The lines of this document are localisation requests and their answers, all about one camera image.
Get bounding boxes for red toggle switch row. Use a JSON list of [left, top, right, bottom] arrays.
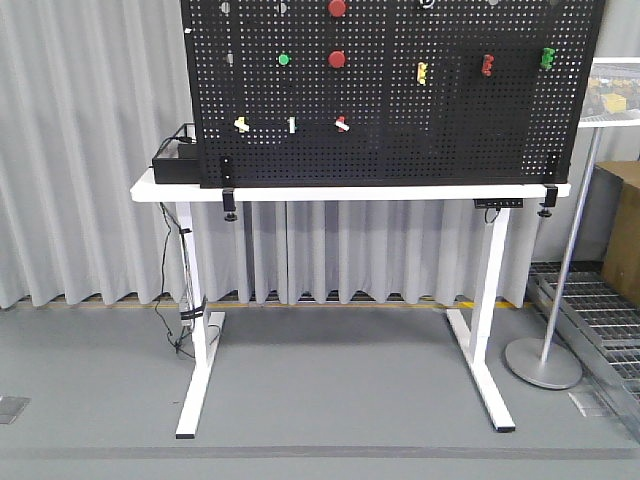
[[335, 116, 349, 132]]

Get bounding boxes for black perforated pegboard panel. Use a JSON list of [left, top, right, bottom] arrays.
[[181, 1, 605, 188]]

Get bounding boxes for black electronics box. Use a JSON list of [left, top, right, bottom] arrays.
[[151, 122, 201, 184]]

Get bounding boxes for desk height control panel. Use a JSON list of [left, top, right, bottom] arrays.
[[474, 198, 524, 209]]

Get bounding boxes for lower red mushroom button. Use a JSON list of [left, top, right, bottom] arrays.
[[327, 50, 347, 69]]

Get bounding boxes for red mushroom button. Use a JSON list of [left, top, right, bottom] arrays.
[[327, 0, 347, 18], [327, 50, 347, 69]]

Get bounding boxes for white standing desk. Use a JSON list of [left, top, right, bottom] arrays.
[[130, 169, 571, 439]]

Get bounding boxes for upper red mushroom button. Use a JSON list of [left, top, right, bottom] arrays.
[[327, 0, 347, 18]]

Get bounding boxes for right black table clamp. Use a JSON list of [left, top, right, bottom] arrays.
[[537, 151, 560, 219]]

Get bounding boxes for grey curtain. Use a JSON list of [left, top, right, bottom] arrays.
[[0, 0, 640, 310]]

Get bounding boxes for metal floor grating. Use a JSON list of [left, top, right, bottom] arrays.
[[522, 264, 639, 438]]

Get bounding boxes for cardboard box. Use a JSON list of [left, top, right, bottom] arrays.
[[598, 161, 639, 305]]

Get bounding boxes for grey sign stand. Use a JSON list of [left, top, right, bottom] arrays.
[[504, 57, 639, 391]]

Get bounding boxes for black power cable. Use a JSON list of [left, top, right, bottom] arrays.
[[152, 201, 197, 360]]

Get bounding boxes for yellow switch upper right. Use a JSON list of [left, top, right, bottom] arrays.
[[416, 62, 429, 85]]

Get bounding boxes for red switch upper right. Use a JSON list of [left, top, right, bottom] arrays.
[[481, 54, 495, 77]]

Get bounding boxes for green switch upper right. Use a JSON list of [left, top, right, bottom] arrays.
[[540, 47, 556, 71]]

